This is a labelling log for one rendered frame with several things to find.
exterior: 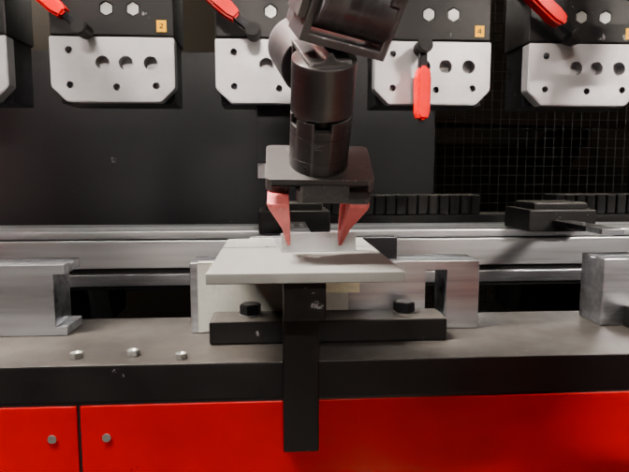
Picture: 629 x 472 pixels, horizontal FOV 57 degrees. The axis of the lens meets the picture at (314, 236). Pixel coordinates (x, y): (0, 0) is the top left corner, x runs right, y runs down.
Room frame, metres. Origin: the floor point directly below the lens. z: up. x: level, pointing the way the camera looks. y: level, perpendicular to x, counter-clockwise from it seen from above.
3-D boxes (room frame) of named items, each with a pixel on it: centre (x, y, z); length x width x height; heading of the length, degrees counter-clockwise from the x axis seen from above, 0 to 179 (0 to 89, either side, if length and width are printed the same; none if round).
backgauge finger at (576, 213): (0.98, -0.43, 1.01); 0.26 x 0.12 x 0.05; 4
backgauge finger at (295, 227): (0.95, 0.03, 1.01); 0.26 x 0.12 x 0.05; 4
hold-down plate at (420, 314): (0.74, -0.02, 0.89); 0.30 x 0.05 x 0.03; 94
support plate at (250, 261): (0.65, 0.02, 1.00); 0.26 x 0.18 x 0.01; 4
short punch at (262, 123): (0.79, 0.03, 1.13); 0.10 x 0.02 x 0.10; 94
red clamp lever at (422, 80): (0.74, -0.13, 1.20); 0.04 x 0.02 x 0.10; 4
